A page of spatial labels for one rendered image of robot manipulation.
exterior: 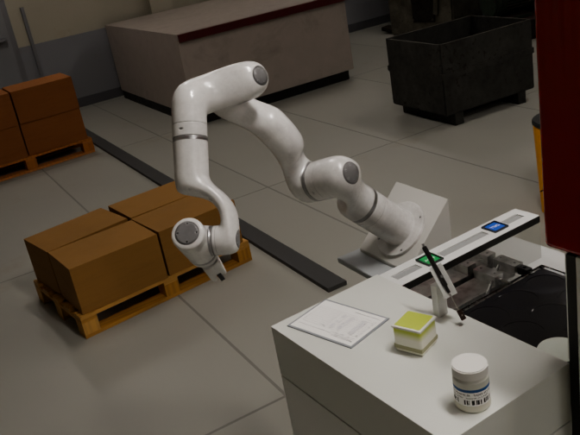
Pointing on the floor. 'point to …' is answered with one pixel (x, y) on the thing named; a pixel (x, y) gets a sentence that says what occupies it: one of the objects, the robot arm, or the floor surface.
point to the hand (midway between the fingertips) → (217, 268)
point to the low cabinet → (232, 47)
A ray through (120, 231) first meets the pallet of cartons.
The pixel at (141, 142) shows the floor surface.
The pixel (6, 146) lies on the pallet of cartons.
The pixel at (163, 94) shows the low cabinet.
